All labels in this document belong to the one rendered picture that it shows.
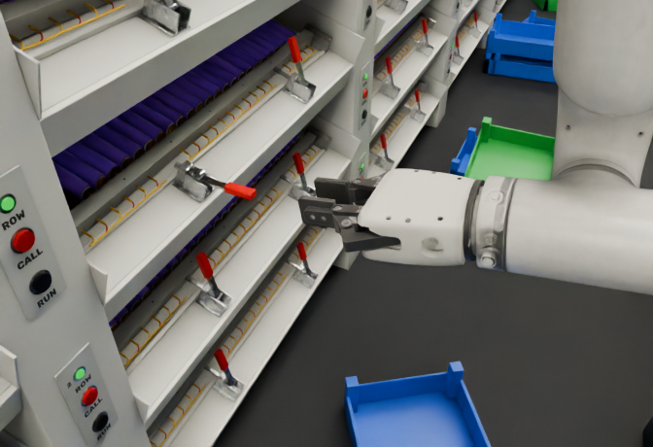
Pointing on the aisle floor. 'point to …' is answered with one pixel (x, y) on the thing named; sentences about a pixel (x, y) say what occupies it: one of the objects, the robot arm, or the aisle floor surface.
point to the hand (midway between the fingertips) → (326, 202)
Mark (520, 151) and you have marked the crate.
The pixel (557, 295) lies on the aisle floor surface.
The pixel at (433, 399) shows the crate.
